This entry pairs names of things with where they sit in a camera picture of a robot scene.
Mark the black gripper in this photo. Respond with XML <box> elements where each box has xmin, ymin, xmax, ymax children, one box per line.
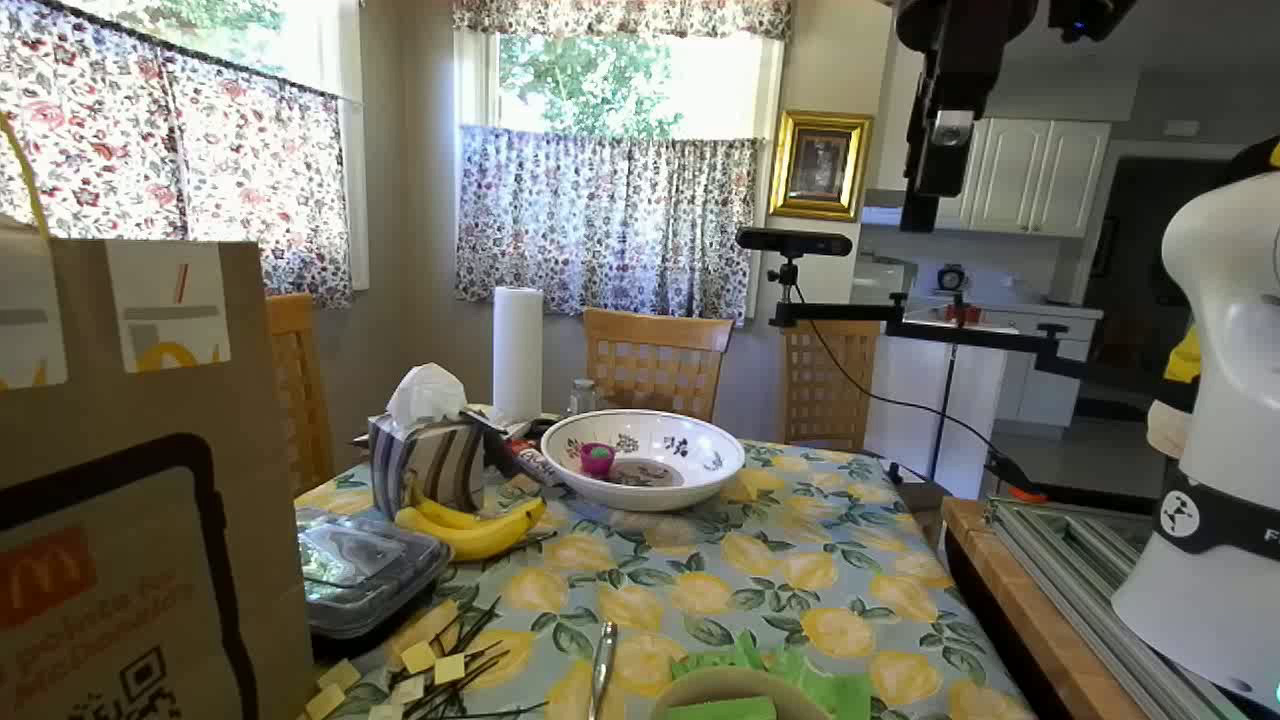
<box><xmin>890</xmin><ymin>0</ymin><xmax>1043</xmax><ymax>241</ymax></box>

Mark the white floral bowl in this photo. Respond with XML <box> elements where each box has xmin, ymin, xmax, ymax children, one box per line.
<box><xmin>536</xmin><ymin>406</ymin><xmax>747</xmax><ymax>516</ymax></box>

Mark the small grey packet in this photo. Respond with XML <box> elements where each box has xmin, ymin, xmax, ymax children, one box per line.
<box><xmin>612</xmin><ymin>457</ymin><xmax>684</xmax><ymax>492</ymax></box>

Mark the gold framed picture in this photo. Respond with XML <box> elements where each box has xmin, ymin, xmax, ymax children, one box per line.
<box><xmin>766</xmin><ymin>108</ymin><xmax>880</xmax><ymax>225</ymax></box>

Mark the white base cabinet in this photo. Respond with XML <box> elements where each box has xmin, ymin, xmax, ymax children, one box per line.
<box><xmin>861</xmin><ymin>297</ymin><xmax>1106</xmax><ymax>504</ymax></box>

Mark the white framed window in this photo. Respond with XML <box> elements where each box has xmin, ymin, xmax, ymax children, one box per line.
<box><xmin>451</xmin><ymin>26</ymin><xmax>790</xmax><ymax>145</ymax></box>

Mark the floral cafe curtain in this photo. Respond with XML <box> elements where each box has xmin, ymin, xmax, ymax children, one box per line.
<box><xmin>451</xmin><ymin>119</ymin><xmax>770</xmax><ymax>323</ymax></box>

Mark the floral curtain valance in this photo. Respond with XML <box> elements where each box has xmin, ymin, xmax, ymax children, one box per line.
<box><xmin>449</xmin><ymin>0</ymin><xmax>797</xmax><ymax>43</ymax></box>

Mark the lemon print tablecloth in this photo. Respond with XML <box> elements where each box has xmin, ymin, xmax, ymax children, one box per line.
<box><xmin>291</xmin><ymin>438</ymin><xmax>1038</xmax><ymax>720</ymax></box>

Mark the wooden board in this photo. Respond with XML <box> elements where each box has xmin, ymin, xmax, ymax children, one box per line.
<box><xmin>940</xmin><ymin>496</ymin><xmax>1118</xmax><ymax>720</ymax></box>

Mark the small pink item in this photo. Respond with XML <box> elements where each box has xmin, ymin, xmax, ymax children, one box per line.
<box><xmin>575</xmin><ymin>440</ymin><xmax>621</xmax><ymax>485</ymax></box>

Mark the white paper towel roll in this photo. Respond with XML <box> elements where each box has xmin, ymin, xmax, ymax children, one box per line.
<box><xmin>488</xmin><ymin>285</ymin><xmax>547</xmax><ymax>427</ymax></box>

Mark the black red marker pen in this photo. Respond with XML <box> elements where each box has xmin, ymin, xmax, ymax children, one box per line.
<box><xmin>504</xmin><ymin>440</ymin><xmax>580</xmax><ymax>504</ymax></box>

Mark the white tissue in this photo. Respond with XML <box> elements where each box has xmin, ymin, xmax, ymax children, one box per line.
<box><xmin>381</xmin><ymin>362</ymin><xmax>471</xmax><ymax>434</ymax></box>

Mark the large yellow banana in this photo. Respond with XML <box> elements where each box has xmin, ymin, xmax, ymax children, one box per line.
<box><xmin>393</xmin><ymin>492</ymin><xmax>553</xmax><ymax>569</ymax></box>

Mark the striped tissue box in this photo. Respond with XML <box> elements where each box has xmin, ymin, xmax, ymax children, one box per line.
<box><xmin>368</xmin><ymin>411</ymin><xmax>501</xmax><ymax>522</ymax></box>

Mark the metal spoon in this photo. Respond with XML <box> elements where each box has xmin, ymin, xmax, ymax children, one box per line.
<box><xmin>582</xmin><ymin>620</ymin><xmax>622</xmax><ymax>720</ymax></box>

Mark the small yellow banana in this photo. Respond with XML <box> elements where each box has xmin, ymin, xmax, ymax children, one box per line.
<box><xmin>410</xmin><ymin>496</ymin><xmax>492</xmax><ymax>536</ymax></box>

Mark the black plastic food container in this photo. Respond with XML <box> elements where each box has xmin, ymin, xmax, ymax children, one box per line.
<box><xmin>291</xmin><ymin>512</ymin><xmax>457</xmax><ymax>650</ymax></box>

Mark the brown McDonald's paper bag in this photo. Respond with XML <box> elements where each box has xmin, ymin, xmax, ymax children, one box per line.
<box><xmin>0</xmin><ymin>112</ymin><xmax>320</xmax><ymax>720</ymax></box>

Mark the wide floral curtain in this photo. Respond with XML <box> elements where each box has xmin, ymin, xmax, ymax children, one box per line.
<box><xmin>0</xmin><ymin>0</ymin><xmax>357</xmax><ymax>305</ymax></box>

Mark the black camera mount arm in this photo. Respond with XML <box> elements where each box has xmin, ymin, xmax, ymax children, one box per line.
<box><xmin>763</xmin><ymin>255</ymin><xmax>1091</xmax><ymax>386</ymax></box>

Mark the black stereo camera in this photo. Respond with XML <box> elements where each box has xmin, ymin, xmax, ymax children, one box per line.
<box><xmin>737</xmin><ymin>225</ymin><xmax>856</xmax><ymax>264</ymax></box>

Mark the black camera cable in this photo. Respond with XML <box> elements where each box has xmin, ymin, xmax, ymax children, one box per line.
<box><xmin>797</xmin><ymin>318</ymin><xmax>1163</xmax><ymax>522</ymax></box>

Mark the aluminium rail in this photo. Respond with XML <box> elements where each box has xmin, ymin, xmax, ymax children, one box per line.
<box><xmin>991</xmin><ymin>496</ymin><xmax>1252</xmax><ymax>720</ymax></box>

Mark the black thin wire object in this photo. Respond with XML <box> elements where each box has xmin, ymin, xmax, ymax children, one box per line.
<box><xmin>395</xmin><ymin>595</ymin><xmax>520</xmax><ymax>720</ymax></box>

